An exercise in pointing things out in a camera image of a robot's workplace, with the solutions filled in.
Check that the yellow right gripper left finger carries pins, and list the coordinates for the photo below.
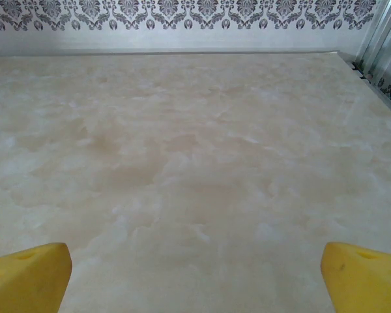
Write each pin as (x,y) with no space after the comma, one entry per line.
(26,280)

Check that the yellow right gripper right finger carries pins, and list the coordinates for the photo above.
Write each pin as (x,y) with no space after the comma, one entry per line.
(365,280)

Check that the aluminium side rail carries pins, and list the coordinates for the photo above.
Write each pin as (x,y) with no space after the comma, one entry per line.
(378,89)

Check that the aluminium frame post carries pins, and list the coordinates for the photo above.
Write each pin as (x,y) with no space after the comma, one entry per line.
(382,32)

